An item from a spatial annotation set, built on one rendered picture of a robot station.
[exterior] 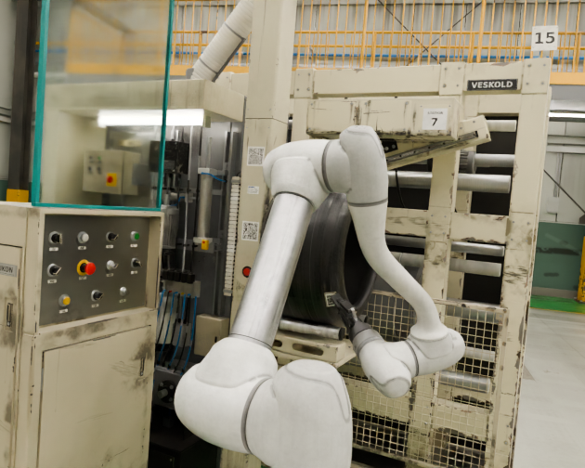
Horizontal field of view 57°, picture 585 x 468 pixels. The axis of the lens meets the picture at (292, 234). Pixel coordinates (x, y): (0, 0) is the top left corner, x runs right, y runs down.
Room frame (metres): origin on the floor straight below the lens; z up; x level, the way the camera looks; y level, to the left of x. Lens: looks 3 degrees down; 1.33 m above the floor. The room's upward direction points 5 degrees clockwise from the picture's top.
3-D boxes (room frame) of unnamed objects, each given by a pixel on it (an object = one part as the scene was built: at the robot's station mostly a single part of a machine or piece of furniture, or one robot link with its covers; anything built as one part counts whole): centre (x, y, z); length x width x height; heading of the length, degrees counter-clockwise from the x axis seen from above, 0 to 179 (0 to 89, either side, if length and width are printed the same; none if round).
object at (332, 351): (1.92, -0.04, 0.84); 0.36 x 0.09 x 0.06; 64
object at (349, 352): (2.05, -0.10, 0.80); 0.37 x 0.36 x 0.02; 154
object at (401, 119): (2.26, -0.34, 1.71); 0.61 x 0.25 x 0.15; 64
